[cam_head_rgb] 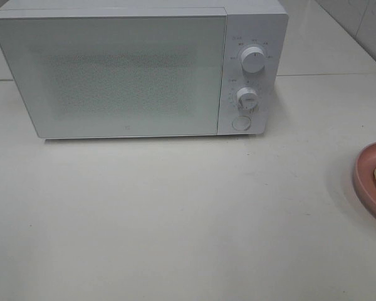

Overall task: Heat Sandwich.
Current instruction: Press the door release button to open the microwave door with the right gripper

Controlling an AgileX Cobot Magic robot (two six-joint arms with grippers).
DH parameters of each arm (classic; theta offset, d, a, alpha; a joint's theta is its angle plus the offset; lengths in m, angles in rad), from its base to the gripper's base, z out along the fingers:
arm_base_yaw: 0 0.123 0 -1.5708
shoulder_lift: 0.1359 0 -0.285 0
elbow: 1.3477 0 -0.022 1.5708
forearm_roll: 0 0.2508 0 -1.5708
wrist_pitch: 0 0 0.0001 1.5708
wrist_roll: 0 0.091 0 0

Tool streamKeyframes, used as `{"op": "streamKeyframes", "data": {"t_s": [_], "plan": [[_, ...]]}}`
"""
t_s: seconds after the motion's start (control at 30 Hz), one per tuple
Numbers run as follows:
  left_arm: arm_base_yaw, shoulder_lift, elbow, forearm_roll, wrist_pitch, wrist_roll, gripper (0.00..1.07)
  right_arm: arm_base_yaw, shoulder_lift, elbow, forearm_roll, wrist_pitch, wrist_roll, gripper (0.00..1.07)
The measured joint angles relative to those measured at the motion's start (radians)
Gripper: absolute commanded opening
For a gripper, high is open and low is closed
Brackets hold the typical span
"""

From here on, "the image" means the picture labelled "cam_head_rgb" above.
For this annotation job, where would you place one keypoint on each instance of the pink round plate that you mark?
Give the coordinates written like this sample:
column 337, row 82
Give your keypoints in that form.
column 363, row 178

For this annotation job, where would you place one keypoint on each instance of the round white door button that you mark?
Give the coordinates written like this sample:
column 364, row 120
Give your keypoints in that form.
column 241, row 123

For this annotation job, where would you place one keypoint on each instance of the white microwave oven body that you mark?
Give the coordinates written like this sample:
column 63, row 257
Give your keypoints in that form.
column 249, row 23

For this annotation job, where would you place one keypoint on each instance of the white microwave door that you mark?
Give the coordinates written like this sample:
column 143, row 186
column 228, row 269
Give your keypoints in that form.
column 93, row 73

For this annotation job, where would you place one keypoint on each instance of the upper white power knob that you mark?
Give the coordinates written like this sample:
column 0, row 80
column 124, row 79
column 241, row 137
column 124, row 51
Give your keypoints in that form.
column 252, row 59

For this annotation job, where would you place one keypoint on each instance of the lower white timer knob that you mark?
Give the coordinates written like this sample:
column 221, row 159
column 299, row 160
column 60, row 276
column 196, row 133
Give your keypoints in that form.
column 246, row 98

